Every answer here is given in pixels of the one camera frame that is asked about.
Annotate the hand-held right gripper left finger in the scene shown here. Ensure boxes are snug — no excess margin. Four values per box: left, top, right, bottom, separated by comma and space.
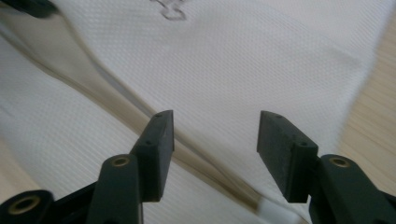
130, 109, 176, 203

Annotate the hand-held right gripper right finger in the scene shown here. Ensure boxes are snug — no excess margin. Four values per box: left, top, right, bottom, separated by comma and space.
257, 110, 319, 203

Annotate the white mesh laundry bag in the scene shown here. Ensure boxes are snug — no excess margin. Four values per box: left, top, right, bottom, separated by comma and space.
0, 0, 396, 224

